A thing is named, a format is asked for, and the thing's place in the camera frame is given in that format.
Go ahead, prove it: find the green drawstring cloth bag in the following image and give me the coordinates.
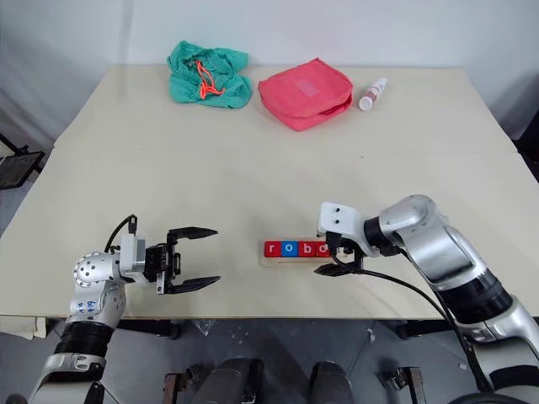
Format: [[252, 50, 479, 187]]
[[166, 40, 253, 110]]

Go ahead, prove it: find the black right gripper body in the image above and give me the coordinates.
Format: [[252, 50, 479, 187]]
[[326, 231, 366, 270]]

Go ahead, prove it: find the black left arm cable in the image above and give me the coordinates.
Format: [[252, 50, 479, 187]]
[[104, 215, 139, 253]]

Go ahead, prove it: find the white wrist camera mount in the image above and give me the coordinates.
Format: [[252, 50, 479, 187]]
[[317, 202, 376, 258], [120, 234, 147, 275]]

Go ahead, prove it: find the small white pink bottle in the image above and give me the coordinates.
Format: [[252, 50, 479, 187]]
[[358, 77, 388, 112]]

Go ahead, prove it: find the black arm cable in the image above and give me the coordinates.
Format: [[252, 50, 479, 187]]
[[328, 242, 498, 395], [104, 215, 139, 253]]

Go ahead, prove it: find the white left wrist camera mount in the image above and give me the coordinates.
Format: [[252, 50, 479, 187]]
[[120, 234, 147, 275]]

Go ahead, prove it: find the rusty metal bracket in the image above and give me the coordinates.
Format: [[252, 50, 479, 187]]
[[406, 366, 427, 404], [163, 372, 179, 404]]

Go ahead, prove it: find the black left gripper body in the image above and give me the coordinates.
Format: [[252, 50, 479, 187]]
[[145, 240, 184, 295]]

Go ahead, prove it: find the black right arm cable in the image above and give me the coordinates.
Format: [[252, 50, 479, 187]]
[[328, 242, 498, 395]]

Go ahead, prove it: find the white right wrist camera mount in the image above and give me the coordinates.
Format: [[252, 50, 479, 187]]
[[317, 202, 376, 258]]

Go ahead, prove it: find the black metal stand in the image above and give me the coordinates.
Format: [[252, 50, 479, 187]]
[[0, 133, 45, 193]]

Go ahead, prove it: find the wooden block holder strip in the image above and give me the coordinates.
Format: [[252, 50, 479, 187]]
[[259, 240, 351, 268]]

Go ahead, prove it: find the orange drawstring cord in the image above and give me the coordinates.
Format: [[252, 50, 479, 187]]
[[195, 61, 222, 99]]

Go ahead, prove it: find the pink fabric zip pouch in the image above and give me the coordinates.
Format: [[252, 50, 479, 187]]
[[257, 58, 354, 132]]

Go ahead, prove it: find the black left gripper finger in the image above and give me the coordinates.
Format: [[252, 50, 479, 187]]
[[167, 275, 222, 295], [167, 226, 220, 246]]

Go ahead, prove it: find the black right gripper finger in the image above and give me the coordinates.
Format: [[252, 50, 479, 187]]
[[313, 263, 363, 277]]

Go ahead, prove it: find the dark rounded shape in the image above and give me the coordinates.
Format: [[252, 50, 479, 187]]
[[310, 360, 354, 404], [191, 357, 264, 404]]

